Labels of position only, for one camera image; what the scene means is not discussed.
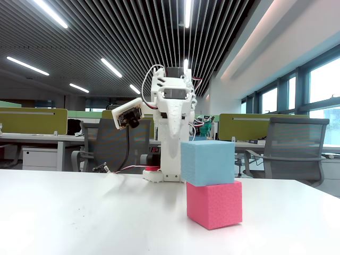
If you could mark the olive desk partition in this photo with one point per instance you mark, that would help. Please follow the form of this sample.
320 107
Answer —
32 122
239 127
106 114

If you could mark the small black circuit board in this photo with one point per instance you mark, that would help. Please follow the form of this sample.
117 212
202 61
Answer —
102 168

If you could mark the white crumpled paper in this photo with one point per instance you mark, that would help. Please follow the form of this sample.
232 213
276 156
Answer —
79 134

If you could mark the dark window frame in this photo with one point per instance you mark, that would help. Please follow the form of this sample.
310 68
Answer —
302 87

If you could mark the black bag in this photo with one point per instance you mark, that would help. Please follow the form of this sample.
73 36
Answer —
74 127

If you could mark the red foam cube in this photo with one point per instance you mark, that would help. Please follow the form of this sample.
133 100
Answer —
212 207

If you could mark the white office desk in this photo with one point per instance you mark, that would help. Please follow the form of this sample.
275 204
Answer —
240 146
40 138

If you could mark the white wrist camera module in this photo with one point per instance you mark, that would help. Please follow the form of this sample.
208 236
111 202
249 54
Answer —
127 111

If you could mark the gray mesh office chair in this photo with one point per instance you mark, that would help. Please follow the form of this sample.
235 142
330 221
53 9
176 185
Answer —
106 148
295 148

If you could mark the gray swivel chair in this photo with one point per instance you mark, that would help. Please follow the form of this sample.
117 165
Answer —
239 162

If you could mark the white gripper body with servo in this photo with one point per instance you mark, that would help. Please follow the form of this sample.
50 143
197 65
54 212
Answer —
173 93

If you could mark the white ceiling strip light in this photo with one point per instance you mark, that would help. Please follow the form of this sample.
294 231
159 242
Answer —
187 13
27 66
79 88
51 14
186 64
111 68
135 89

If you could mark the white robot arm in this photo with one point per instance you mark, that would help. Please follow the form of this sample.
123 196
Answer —
172 164

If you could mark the white drawer cabinet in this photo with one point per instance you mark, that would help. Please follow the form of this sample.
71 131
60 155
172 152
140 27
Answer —
40 159

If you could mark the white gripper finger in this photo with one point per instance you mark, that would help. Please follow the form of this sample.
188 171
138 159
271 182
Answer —
174 117

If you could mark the blue foam cube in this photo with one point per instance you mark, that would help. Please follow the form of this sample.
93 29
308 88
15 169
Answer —
207 162

